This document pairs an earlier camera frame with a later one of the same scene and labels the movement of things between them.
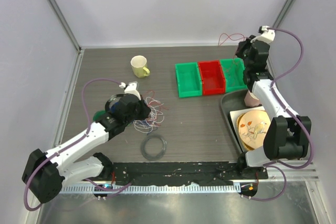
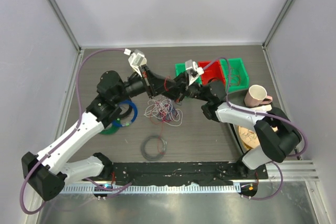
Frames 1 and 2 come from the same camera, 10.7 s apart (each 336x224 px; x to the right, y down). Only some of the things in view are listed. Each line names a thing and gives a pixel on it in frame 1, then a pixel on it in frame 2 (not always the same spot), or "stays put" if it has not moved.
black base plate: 201,173 stays put
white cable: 155,117 to 164,109
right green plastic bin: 233,71 stays put
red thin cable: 233,36 to 237,75
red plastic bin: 213,80 stays put
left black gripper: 145,110 to 150,79
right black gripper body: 244,51 to 184,87
